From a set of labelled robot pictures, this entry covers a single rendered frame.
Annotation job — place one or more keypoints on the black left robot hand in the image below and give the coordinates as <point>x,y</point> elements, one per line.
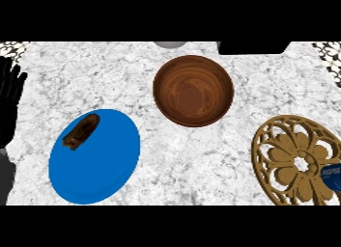
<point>1,96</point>

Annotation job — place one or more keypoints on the brown pear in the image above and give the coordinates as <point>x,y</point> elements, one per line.
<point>81,131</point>

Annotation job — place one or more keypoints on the blue round placemat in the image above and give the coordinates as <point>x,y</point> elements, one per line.
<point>99,160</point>

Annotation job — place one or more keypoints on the brown wooden bowl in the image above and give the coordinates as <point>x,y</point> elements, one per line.
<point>192,90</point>

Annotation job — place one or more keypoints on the grey round object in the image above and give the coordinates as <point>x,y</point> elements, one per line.
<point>168,44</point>

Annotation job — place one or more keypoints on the black appliance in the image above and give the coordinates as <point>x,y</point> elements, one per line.
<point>252,47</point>

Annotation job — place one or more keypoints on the gold ornate round trivet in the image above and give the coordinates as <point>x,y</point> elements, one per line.
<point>291,154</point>

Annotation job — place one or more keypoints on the blue soda can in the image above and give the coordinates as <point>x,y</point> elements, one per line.
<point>338,176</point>

